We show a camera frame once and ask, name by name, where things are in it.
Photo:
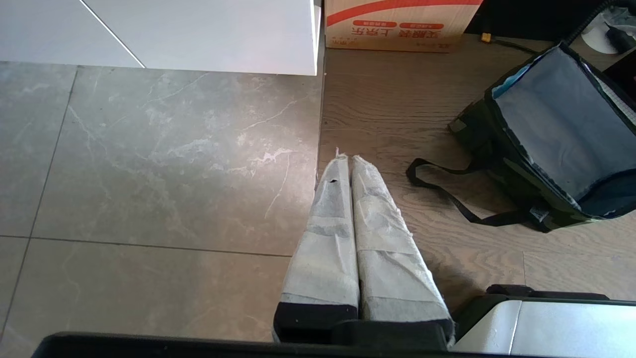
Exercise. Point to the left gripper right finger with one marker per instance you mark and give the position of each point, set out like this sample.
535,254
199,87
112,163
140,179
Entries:
392,263

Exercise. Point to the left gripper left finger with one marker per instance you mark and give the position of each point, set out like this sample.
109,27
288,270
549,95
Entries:
325,248

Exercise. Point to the camouflage bag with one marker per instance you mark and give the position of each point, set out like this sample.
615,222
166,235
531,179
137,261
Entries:
561,134

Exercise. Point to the cardboard box with red print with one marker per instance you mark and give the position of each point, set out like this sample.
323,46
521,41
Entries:
397,25

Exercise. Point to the white cabinet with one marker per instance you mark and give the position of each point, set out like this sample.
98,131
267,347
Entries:
198,32

